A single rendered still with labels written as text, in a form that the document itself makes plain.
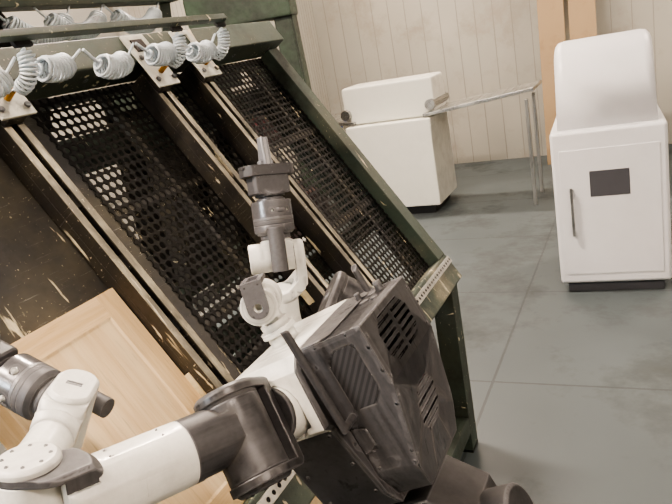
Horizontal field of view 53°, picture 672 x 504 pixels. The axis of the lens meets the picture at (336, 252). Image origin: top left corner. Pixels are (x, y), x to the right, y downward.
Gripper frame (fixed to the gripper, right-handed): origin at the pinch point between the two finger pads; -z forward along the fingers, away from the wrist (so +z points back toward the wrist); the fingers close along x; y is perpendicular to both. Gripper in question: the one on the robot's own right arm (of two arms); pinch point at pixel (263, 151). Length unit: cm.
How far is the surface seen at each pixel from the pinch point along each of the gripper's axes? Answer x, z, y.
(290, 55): -226, -145, 400
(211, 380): 14, 49, 16
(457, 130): -536, -95, 545
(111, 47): 14, -42, 63
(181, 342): 18.3, 39.9, 19.2
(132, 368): 30, 43, 19
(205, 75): -17, -37, 73
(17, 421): 55, 47, 6
